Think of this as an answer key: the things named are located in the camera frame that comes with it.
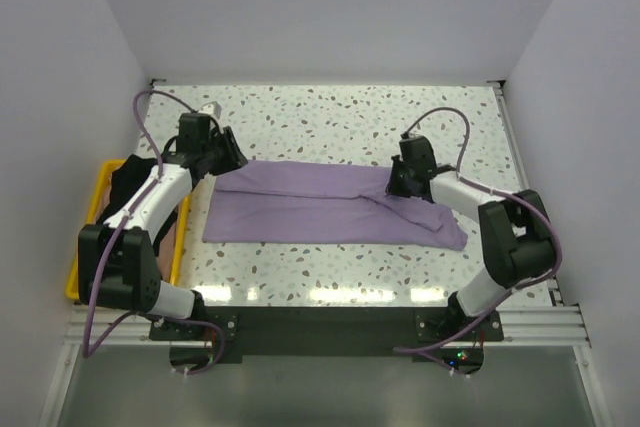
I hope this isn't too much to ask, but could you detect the purple t shirt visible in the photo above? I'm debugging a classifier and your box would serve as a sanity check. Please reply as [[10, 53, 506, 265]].
[[202, 161, 467, 251]]

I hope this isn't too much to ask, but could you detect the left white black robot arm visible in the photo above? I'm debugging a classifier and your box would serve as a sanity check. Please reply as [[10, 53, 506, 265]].
[[77, 113, 247, 339]]

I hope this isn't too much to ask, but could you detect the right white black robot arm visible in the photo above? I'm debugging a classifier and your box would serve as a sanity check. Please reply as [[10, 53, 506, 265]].
[[386, 133, 561, 340]]

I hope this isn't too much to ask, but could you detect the black t shirt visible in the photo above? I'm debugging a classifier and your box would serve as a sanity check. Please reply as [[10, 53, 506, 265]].
[[94, 155, 178, 255]]

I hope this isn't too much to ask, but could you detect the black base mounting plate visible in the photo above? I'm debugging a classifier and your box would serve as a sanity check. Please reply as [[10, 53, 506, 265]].
[[149, 307, 505, 373]]

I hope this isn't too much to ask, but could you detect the yellow plastic tray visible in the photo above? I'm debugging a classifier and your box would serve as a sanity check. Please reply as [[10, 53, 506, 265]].
[[65, 159, 191, 302]]

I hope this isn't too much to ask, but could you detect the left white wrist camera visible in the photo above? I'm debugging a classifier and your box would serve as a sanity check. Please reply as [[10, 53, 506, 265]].
[[199, 101, 222, 120]]

